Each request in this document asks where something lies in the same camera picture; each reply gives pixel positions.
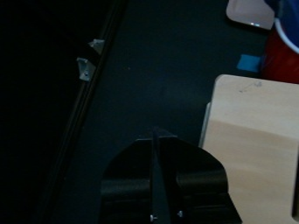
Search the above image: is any grey metal corner bracket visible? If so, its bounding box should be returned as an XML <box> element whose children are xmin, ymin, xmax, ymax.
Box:
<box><xmin>76</xmin><ymin>57</ymin><xmax>97</xmax><ymax>82</ymax></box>
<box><xmin>88</xmin><ymin>38</ymin><xmax>106</xmax><ymax>55</ymax></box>

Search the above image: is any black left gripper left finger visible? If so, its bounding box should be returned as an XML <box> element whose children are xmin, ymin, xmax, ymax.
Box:
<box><xmin>98</xmin><ymin>127</ymin><xmax>161</xmax><ymax>224</ymax></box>

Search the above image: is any blue bowl with white rim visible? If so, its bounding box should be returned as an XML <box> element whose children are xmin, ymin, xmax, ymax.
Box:
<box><xmin>265</xmin><ymin>0</ymin><xmax>299</xmax><ymax>55</ymax></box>

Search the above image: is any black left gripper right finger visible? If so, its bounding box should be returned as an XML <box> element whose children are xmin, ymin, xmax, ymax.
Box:
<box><xmin>154</xmin><ymin>127</ymin><xmax>242</xmax><ymax>224</ymax></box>

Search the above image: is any white plastic cutting board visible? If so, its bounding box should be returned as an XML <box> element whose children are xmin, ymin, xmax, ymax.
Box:
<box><xmin>225</xmin><ymin>0</ymin><xmax>276</xmax><ymax>31</ymax></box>

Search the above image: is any black frame rail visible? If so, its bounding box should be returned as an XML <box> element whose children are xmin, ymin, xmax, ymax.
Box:
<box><xmin>30</xmin><ymin>0</ymin><xmax>129</xmax><ymax>224</ymax></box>

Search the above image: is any blue tape square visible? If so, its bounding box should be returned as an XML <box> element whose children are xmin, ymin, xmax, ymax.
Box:
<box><xmin>236</xmin><ymin>53</ymin><xmax>261</xmax><ymax>74</ymax></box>

